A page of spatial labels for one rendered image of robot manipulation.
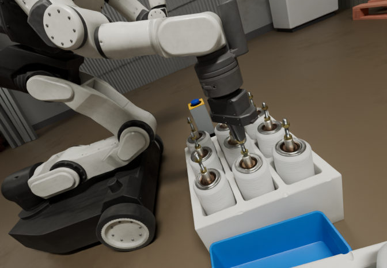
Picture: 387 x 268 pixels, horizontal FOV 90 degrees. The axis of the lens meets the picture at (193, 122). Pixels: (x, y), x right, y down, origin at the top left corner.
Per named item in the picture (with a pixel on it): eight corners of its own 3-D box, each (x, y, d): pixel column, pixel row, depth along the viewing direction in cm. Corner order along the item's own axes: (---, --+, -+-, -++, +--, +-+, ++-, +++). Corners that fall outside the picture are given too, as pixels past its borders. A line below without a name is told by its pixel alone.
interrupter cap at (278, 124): (258, 123, 67) (258, 121, 67) (283, 120, 63) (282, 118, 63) (255, 136, 62) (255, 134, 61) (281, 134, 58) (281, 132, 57)
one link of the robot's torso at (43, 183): (42, 203, 83) (19, 182, 77) (66, 173, 101) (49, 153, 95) (85, 188, 81) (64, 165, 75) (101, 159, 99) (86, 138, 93)
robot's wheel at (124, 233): (115, 257, 72) (82, 226, 64) (118, 244, 77) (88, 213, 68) (164, 241, 71) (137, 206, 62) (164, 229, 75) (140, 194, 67)
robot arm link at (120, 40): (149, 57, 37) (62, 65, 40) (165, 54, 46) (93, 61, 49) (138, -9, 33) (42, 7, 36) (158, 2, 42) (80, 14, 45)
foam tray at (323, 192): (216, 265, 57) (194, 229, 50) (198, 177, 93) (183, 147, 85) (344, 219, 55) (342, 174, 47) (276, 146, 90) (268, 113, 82)
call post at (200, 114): (212, 162, 97) (189, 110, 84) (209, 155, 104) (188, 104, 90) (226, 157, 97) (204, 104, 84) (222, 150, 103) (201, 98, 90)
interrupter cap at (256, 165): (237, 177, 50) (236, 176, 50) (232, 159, 57) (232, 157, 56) (266, 169, 48) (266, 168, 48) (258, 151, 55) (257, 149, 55)
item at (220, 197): (208, 231, 60) (186, 192, 52) (217, 204, 67) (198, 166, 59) (239, 237, 55) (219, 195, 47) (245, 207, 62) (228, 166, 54)
